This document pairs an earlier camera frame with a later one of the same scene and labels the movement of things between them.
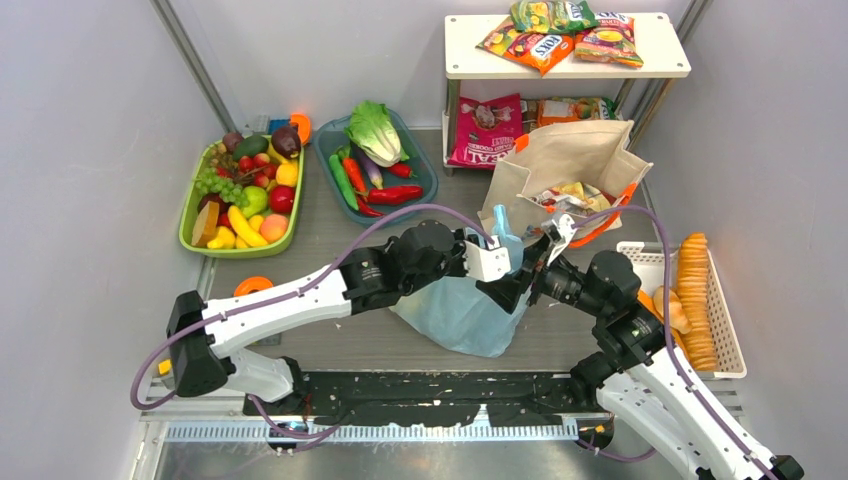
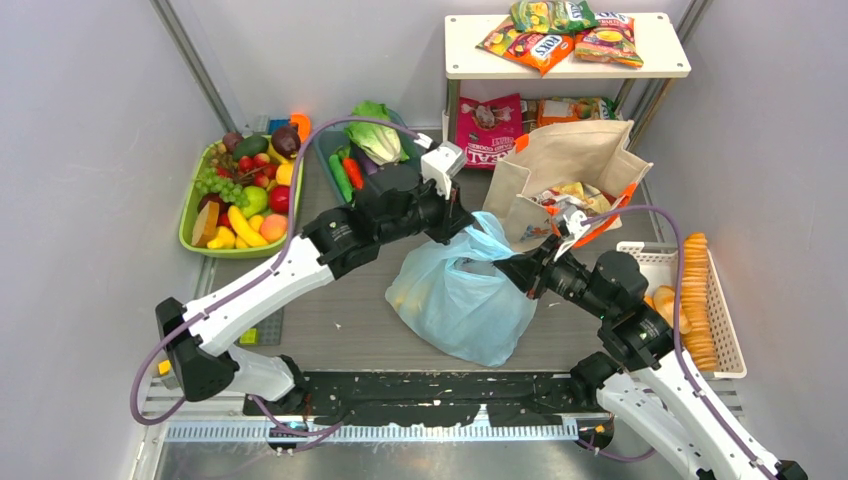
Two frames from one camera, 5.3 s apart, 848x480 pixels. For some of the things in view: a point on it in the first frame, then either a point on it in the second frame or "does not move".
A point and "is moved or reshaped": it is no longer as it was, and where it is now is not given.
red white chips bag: [576, 198] does not move
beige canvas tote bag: [598, 155] does not move
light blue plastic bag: [459, 313] is moved or reshaped
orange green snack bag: [553, 111] does not move
